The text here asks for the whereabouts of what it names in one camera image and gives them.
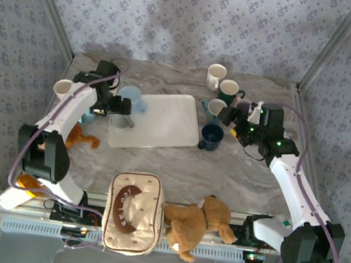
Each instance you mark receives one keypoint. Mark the aluminium frame post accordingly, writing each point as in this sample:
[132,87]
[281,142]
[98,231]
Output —
[334,46]
[50,6]

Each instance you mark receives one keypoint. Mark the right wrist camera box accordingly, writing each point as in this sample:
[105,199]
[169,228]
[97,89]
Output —
[256,115]

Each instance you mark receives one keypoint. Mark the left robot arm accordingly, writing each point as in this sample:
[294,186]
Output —
[67,109]

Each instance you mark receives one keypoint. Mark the navy blue mug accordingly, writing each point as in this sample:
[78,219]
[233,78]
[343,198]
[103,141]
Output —
[212,138]

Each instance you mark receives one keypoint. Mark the white mug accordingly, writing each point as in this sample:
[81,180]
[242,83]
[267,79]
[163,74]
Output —
[213,83]

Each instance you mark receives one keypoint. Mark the dark green mug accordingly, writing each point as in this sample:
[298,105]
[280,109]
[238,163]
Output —
[227,96]

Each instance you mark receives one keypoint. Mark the grey mug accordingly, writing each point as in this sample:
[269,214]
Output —
[118,122]

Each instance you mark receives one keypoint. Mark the large light blue mug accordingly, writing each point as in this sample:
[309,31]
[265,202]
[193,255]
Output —
[131,96]

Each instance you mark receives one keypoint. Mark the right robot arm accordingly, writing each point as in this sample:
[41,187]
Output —
[294,190]

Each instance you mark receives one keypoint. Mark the beige quilted tissue box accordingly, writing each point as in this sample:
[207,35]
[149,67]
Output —
[132,214]

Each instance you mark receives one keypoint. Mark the brown teddy bear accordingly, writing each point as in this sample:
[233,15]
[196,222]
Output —
[191,225]

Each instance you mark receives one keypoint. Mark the small brown plush toy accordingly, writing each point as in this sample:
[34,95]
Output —
[79,139]

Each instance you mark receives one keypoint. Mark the teal blue textured mug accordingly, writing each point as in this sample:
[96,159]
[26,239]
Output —
[212,105]

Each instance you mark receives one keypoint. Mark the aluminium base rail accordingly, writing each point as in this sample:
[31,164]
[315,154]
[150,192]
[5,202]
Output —
[97,196]

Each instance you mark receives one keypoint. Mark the white plastic tray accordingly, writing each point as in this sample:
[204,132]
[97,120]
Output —
[164,120]

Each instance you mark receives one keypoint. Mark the large beige pink mug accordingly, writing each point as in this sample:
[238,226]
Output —
[243,104]

